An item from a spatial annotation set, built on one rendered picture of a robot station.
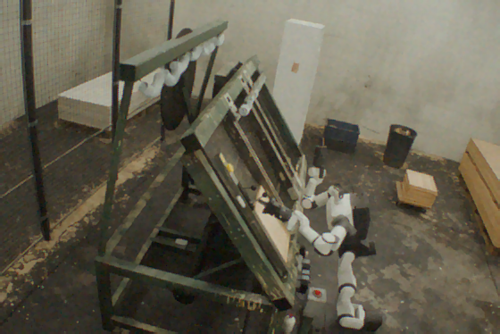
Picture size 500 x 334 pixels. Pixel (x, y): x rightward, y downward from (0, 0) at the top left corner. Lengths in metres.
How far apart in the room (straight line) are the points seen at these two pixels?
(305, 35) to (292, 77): 0.70
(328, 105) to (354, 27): 1.61
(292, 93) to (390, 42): 2.26
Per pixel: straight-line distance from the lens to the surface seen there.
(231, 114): 2.69
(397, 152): 6.96
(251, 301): 2.66
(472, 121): 8.23
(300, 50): 6.24
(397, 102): 7.84
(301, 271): 3.03
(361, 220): 2.74
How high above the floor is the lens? 2.72
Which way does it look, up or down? 29 degrees down
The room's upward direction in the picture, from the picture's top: 9 degrees clockwise
